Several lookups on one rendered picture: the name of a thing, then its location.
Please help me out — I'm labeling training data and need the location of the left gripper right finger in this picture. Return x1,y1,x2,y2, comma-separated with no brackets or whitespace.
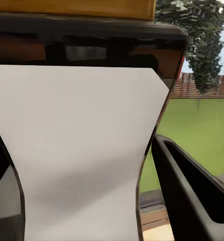
151,133,224,241

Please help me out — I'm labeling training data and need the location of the bottle of coffee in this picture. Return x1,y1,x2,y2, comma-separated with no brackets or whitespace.
0,0,190,241

